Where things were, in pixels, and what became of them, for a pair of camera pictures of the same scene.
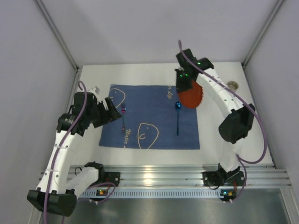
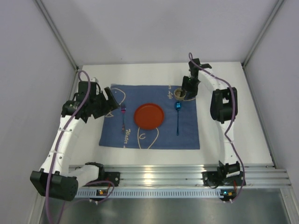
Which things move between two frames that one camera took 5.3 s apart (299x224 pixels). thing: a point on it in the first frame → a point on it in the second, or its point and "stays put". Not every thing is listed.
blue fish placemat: (152, 116) stays put
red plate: (192, 98) → (149, 116)
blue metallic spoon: (178, 106) stays put
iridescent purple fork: (123, 110) stays put
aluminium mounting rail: (186, 176) stays put
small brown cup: (233, 85) → (179, 94)
